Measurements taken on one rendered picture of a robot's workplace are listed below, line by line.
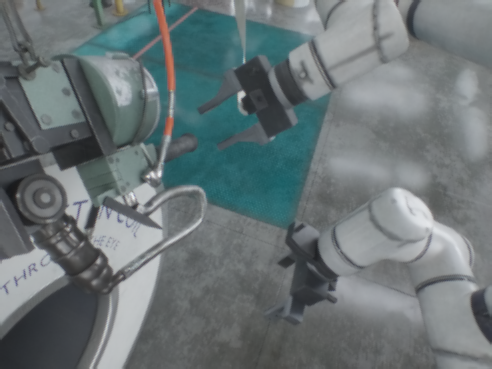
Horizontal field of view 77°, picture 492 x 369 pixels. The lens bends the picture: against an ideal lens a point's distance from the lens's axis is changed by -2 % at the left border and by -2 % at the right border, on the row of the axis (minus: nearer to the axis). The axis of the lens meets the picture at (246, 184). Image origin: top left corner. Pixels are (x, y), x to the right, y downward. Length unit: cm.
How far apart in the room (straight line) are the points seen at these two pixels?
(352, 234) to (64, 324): 98
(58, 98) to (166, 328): 145
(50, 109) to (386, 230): 46
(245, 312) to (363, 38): 149
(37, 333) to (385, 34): 125
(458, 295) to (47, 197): 55
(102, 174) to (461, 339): 53
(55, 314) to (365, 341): 141
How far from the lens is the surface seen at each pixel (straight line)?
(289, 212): 211
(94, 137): 45
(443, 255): 58
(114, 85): 47
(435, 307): 55
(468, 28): 52
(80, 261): 50
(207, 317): 176
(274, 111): 55
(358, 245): 52
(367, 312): 195
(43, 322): 129
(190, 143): 67
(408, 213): 50
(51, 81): 45
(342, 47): 51
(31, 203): 42
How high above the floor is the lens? 168
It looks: 49 degrees down
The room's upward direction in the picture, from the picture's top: 8 degrees clockwise
